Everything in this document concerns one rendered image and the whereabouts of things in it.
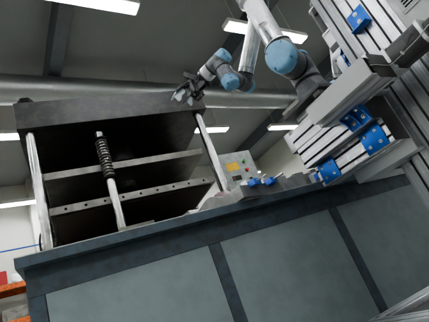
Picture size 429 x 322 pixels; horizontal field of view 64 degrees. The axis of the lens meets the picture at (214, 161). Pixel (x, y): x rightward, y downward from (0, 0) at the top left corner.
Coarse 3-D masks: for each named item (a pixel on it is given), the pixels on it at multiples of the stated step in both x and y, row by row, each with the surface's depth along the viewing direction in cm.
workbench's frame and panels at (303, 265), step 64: (320, 192) 165; (384, 192) 179; (64, 256) 112; (128, 256) 123; (192, 256) 131; (256, 256) 139; (320, 256) 148; (384, 256) 159; (64, 320) 108; (128, 320) 114; (192, 320) 120; (256, 320) 127; (320, 320) 135
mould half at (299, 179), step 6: (294, 174) 168; (300, 174) 169; (306, 174) 171; (282, 180) 164; (288, 180) 165; (294, 180) 166; (300, 180) 168; (306, 180) 169; (282, 186) 162; (288, 186) 164; (294, 186) 165
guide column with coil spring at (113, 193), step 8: (96, 136) 230; (104, 152) 226; (104, 160) 223; (104, 168) 221; (112, 184) 217; (112, 192) 214; (112, 200) 213; (120, 208) 211; (120, 216) 209; (120, 224) 206
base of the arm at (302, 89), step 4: (316, 72) 138; (304, 76) 138; (308, 76) 137; (312, 76) 137; (316, 76) 137; (320, 76) 139; (300, 80) 139; (304, 80) 138; (308, 80) 137; (312, 80) 136; (316, 80) 135; (320, 80) 135; (324, 80) 136; (296, 84) 141; (300, 84) 139; (304, 84) 137; (308, 84) 136; (312, 84) 136; (296, 88) 142; (300, 88) 139; (304, 88) 137; (308, 88) 135; (300, 92) 138; (304, 92) 136; (300, 96) 138
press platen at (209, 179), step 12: (192, 180) 242; (204, 180) 245; (132, 192) 223; (144, 192) 226; (156, 192) 229; (168, 192) 234; (72, 204) 208; (84, 204) 210; (96, 204) 212; (108, 204) 216; (60, 240) 245
